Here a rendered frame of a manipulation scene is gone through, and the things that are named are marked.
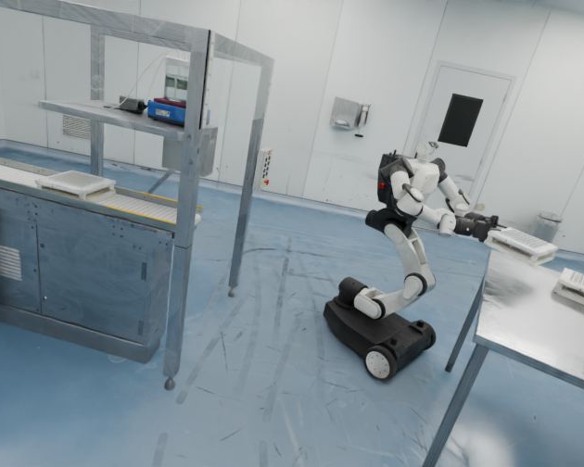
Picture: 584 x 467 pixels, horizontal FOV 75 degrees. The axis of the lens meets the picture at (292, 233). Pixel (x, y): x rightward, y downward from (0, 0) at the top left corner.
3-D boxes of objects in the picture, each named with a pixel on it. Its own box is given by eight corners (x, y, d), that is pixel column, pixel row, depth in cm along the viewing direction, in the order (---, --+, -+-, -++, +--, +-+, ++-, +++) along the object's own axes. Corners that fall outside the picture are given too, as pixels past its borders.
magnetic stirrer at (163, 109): (209, 125, 178) (212, 106, 175) (190, 129, 159) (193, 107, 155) (170, 117, 180) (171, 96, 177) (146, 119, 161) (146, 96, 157)
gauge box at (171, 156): (212, 173, 189) (217, 132, 182) (204, 177, 180) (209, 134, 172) (171, 163, 192) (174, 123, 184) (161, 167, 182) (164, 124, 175)
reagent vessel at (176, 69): (204, 105, 172) (209, 59, 165) (189, 105, 158) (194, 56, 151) (172, 97, 173) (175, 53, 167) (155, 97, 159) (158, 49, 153)
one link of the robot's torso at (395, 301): (359, 305, 254) (412, 271, 223) (375, 297, 268) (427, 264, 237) (371, 326, 249) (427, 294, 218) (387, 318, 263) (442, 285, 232)
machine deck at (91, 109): (217, 134, 182) (218, 126, 181) (182, 144, 147) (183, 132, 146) (98, 107, 189) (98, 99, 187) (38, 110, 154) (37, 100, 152)
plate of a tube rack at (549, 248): (557, 250, 188) (559, 246, 187) (538, 257, 173) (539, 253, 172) (508, 230, 205) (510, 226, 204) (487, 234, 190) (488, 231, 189)
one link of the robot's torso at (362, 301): (351, 308, 258) (356, 291, 254) (367, 300, 272) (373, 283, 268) (376, 323, 246) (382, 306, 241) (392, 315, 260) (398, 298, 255)
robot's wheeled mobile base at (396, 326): (310, 323, 265) (320, 282, 253) (353, 304, 302) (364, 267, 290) (387, 380, 226) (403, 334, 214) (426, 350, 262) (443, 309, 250)
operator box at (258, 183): (266, 185, 266) (272, 148, 257) (260, 191, 250) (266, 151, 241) (258, 183, 267) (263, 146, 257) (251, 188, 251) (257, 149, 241)
